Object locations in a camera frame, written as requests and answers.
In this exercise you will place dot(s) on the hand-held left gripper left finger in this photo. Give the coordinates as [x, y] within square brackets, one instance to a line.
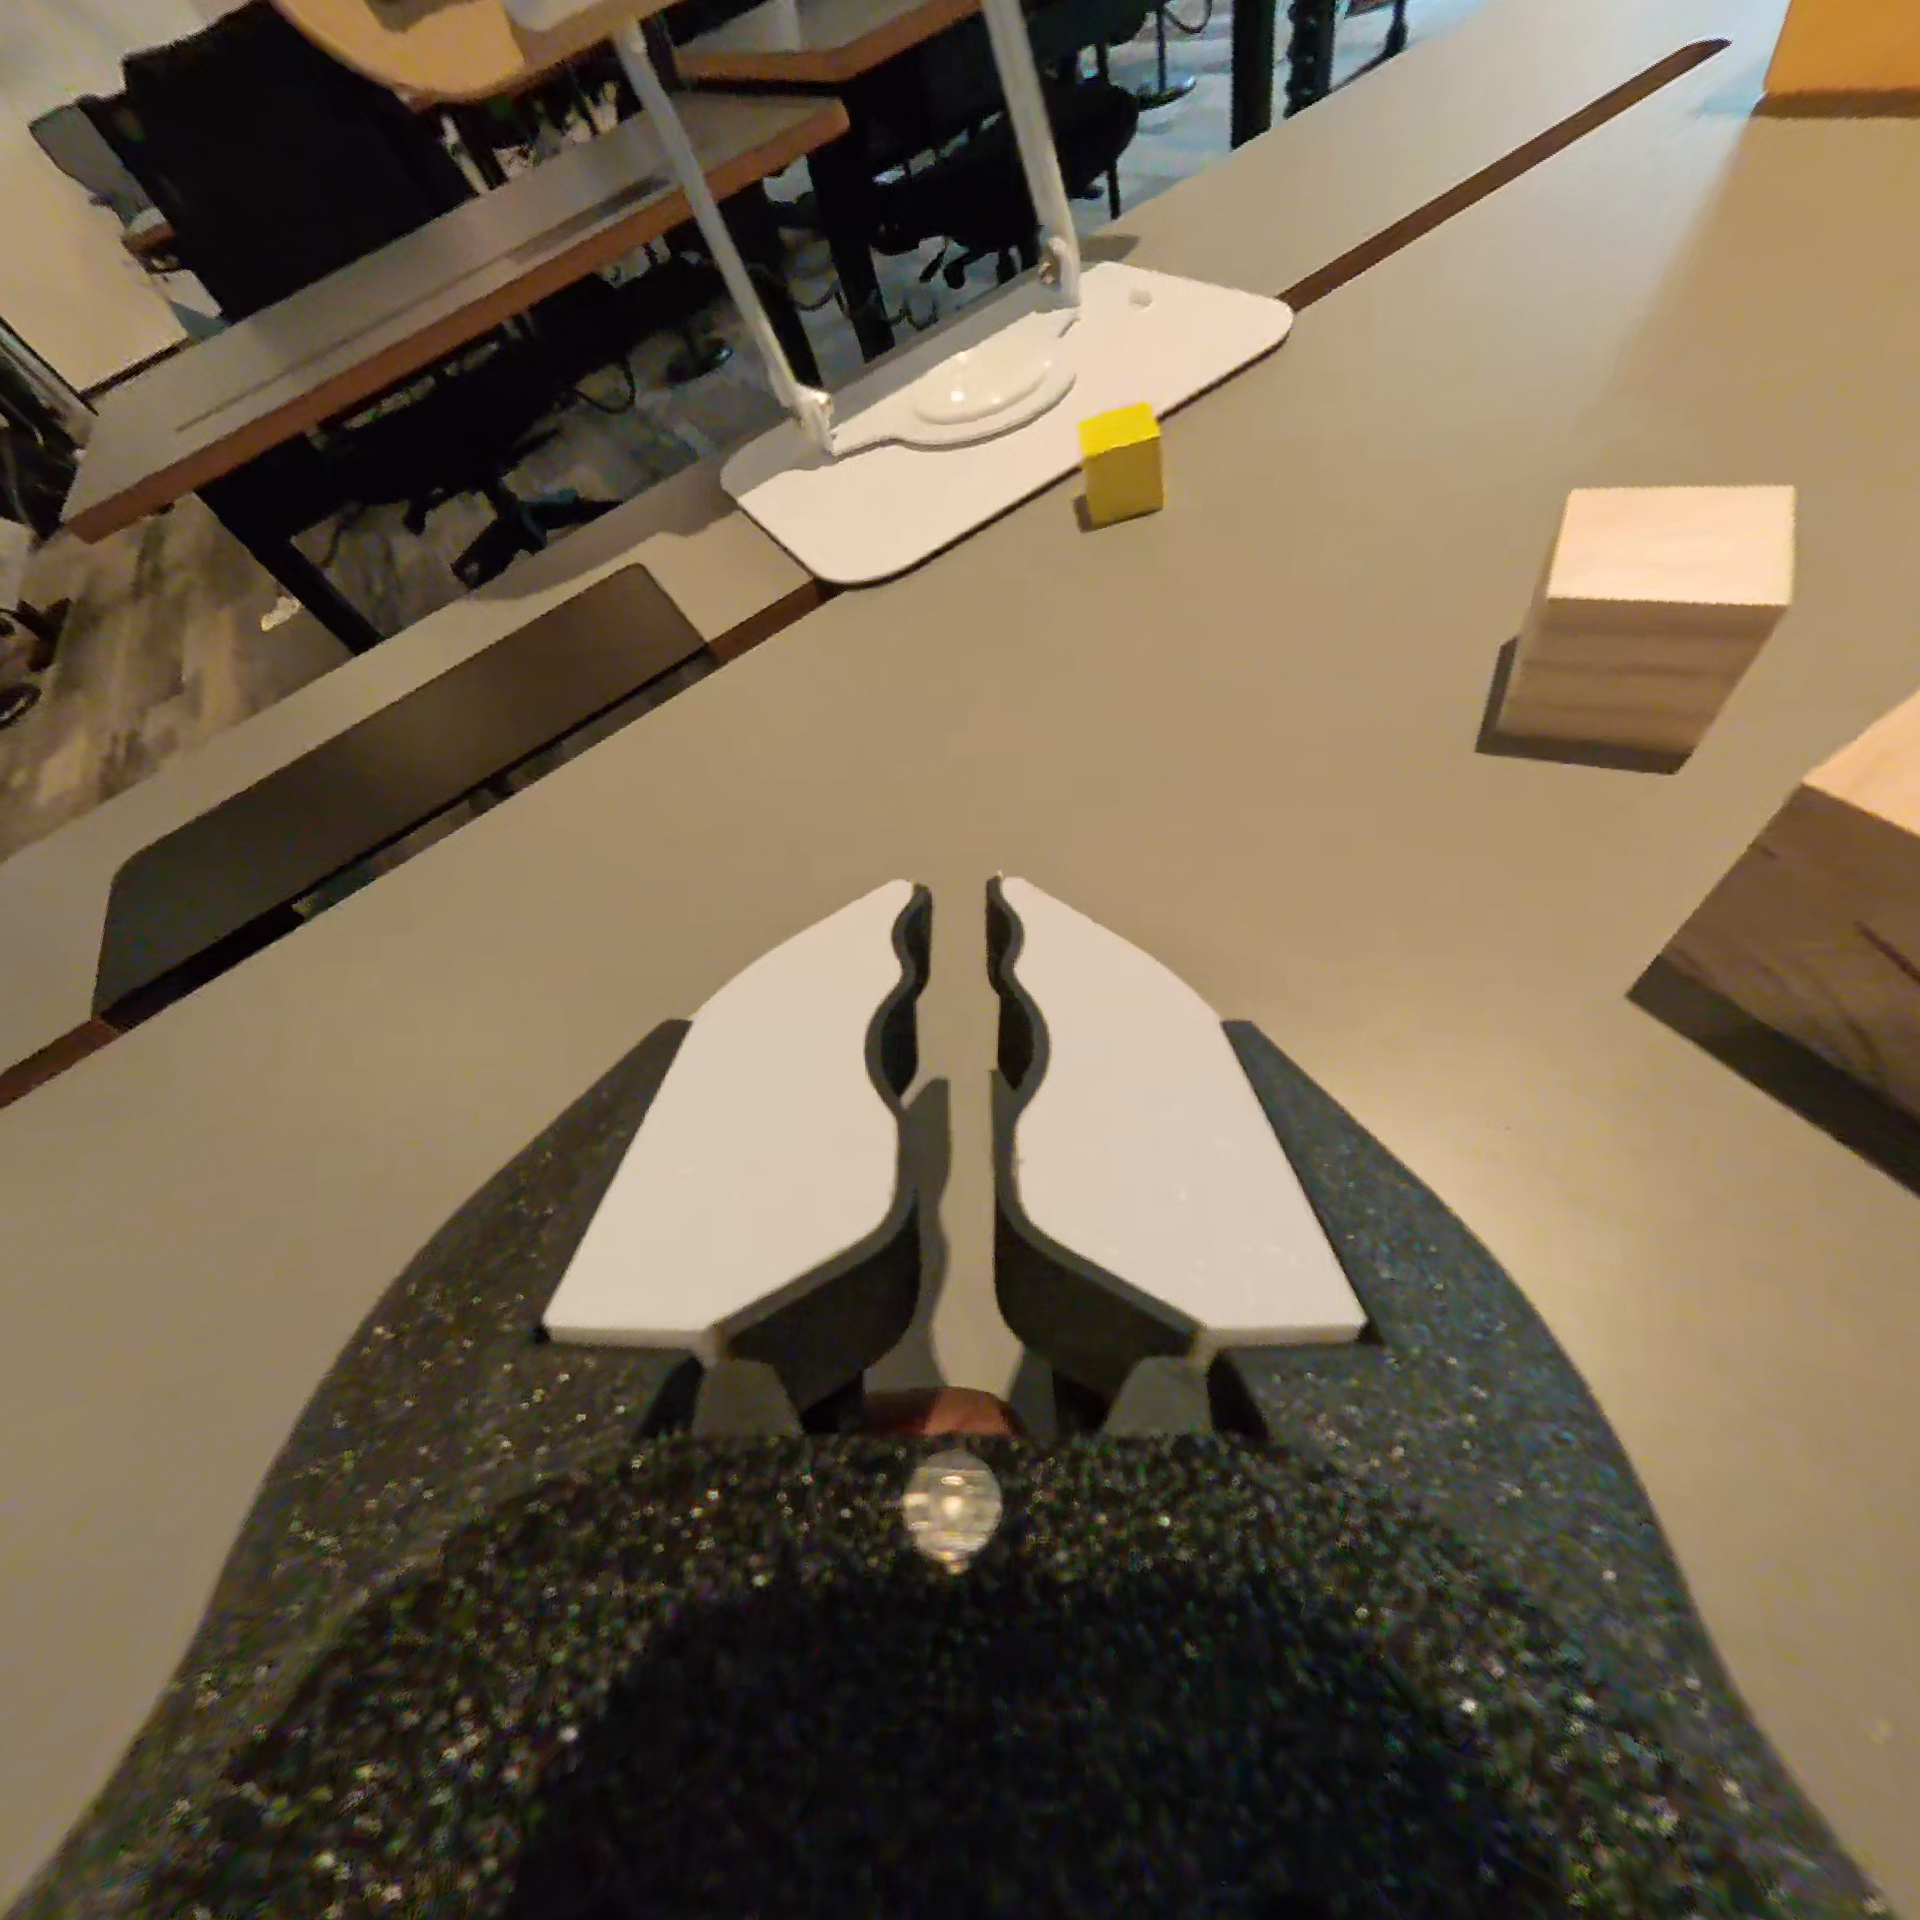
[735, 1138]

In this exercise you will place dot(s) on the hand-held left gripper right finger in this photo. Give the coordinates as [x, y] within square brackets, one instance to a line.
[1155, 1156]

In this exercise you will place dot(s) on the pale wooden cube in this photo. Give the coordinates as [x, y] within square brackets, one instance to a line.
[1635, 658]
[1830, 914]

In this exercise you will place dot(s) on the black mat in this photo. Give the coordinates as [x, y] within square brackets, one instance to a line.
[374, 779]

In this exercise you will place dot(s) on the small yellow cube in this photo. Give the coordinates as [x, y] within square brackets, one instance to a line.
[1121, 473]

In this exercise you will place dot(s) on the brown-edged grey desk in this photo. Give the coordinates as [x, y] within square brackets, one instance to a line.
[450, 286]

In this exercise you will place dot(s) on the black office chair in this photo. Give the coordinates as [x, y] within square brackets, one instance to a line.
[285, 164]
[990, 164]

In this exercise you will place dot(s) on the round wooden tabletop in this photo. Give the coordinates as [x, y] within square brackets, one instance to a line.
[435, 44]

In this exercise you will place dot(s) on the orange box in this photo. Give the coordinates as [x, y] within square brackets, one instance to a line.
[1845, 53]

